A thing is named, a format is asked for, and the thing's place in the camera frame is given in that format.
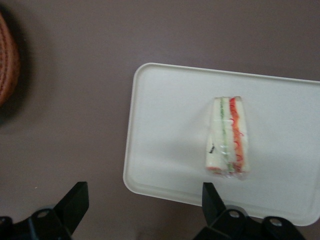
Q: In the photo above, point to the plastic-wrapped sandwich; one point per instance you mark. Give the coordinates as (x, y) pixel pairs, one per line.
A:
(227, 137)

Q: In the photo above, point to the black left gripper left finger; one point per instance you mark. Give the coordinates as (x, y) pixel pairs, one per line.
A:
(67, 207)

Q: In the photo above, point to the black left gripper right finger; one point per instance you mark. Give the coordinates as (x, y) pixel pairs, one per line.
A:
(225, 215)

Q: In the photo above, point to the white rectangular tray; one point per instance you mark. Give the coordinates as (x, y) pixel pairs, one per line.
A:
(170, 130)

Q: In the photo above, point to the round brown wicker basket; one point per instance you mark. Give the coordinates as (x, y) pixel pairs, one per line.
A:
(7, 65)

